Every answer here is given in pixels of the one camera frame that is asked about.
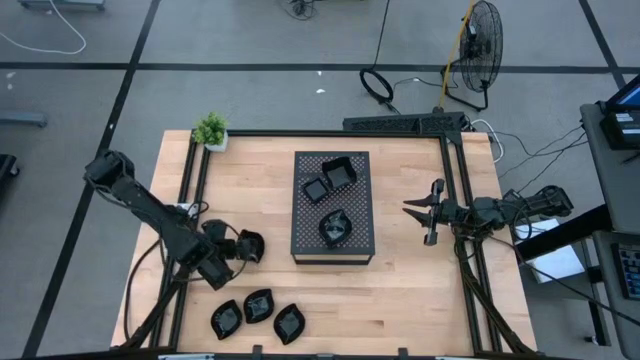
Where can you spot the black monitor with blue screen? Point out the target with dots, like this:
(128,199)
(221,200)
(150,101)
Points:
(627,95)

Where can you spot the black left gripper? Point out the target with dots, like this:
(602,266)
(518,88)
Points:
(225,247)

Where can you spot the black floor fan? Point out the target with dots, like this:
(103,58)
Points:
(481,47)

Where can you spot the grey side table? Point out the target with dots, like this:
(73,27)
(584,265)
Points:
(607,170)

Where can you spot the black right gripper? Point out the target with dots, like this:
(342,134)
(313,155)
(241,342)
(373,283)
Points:
(450,212)

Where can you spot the grey cart base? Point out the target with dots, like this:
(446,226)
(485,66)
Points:
(62,4)

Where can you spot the wavy square black plate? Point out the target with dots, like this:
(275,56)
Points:
(340,173)

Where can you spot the grey floor foot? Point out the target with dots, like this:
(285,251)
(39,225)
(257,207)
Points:
(22,119)

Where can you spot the black perforated metal shelf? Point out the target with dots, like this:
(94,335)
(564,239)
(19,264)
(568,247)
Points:
(310,235)

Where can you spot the black wheeled base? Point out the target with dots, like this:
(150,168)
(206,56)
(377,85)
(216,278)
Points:
(7,166)

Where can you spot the silver aluminium bracket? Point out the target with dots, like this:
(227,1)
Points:
(185,357)

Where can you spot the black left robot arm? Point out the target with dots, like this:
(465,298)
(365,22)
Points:
(150,212)

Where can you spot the black mounting beam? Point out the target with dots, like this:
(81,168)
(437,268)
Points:
(565,235)

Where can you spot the black keypad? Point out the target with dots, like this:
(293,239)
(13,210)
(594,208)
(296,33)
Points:
(630,272)

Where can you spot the small square black plate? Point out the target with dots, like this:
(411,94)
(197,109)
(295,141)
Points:
(315,189)

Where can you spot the leaf-shaped black plate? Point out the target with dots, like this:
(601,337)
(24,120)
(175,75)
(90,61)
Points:
(254,246)
(258,305)
(335,229)
(289,324)
(226,319)

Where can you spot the black device with labels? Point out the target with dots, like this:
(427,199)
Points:
(620,131)

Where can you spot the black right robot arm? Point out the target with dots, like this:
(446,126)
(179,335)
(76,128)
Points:
(530,205)

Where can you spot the green plant in white pot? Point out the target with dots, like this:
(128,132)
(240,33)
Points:
(211,129)

